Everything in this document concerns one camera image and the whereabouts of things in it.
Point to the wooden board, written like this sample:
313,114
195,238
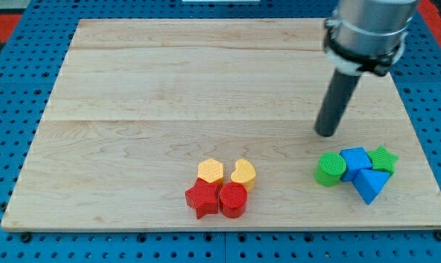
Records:
139,103

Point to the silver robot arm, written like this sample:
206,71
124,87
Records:
360,36

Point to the green star block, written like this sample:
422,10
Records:
383,160

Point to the blue cube block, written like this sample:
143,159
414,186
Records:
356,159

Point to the red cylinder block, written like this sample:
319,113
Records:
232,200

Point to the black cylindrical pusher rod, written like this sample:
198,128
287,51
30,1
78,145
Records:
337,97

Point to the red star block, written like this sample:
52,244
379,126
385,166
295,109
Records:
203,198

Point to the green cylinder block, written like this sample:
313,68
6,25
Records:
330,169

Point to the yellow heart block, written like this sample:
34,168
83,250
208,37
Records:
244,174

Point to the yellow hexagon block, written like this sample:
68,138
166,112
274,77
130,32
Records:
211,171

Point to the blue triangle block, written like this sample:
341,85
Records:
369,183

